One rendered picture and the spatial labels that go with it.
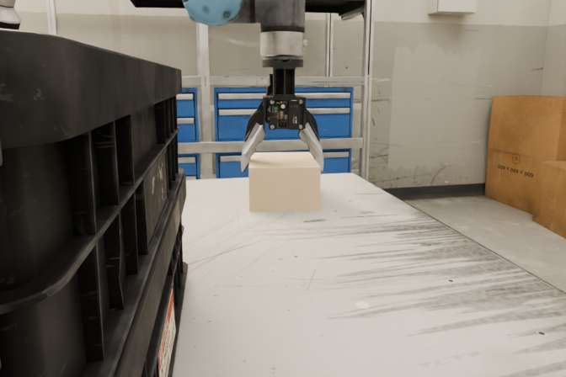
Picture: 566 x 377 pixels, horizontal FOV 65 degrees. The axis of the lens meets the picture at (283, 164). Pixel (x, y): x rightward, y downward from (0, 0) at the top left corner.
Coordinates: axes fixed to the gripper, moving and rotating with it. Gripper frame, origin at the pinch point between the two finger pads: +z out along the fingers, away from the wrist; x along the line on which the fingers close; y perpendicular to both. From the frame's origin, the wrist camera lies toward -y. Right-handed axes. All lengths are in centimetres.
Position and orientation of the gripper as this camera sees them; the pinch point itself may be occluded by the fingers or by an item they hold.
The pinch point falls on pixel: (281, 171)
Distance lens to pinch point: 81.6
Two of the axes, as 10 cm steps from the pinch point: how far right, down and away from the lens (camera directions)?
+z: 0.0, 9.8, 1.9
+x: 10.0, -0.1, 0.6
